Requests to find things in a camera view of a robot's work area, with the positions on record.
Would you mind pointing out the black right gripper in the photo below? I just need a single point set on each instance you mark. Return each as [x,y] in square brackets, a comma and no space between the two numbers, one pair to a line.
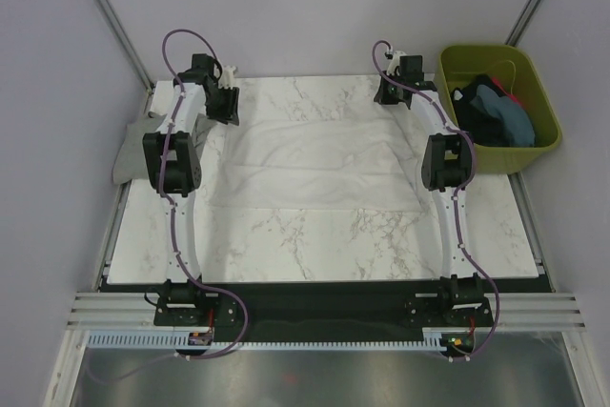
[381,96]

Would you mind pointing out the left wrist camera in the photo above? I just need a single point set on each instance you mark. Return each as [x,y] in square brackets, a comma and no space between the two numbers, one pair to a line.
[227,78]

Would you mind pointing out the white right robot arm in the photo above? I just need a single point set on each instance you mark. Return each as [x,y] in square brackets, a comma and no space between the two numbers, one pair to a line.
[448,163]

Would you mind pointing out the grey folded t-shirt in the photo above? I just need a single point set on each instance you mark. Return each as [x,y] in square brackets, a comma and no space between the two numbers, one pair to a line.
[130,162]

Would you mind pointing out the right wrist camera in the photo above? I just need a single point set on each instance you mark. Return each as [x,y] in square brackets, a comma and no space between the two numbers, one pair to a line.
[394,62]

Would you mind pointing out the white t-shirt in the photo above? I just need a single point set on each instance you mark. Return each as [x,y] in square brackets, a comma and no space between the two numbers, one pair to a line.
[335,165]

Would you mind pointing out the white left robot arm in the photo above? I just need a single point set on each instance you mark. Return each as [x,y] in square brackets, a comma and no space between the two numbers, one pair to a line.
[174,170]

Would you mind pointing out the dark clothes pile in bin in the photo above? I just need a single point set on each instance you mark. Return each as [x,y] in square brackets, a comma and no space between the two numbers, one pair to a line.
[491,116]

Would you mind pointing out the white slotted cable duct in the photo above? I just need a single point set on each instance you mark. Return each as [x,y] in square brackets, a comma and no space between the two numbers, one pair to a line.
[187,341]

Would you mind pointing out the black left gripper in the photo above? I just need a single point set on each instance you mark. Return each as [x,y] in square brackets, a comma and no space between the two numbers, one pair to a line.
[224,116]

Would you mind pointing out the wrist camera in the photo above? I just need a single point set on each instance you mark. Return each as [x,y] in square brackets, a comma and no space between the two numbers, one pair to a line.
[227,78]
[394,62]

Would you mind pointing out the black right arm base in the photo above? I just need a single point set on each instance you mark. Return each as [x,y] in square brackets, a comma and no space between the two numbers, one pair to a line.
[457,302]

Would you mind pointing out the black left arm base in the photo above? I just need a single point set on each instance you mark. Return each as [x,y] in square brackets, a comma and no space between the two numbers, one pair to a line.
[184,305]

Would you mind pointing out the aluminium front frame rail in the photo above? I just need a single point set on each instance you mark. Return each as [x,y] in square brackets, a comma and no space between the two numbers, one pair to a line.
[538,312]

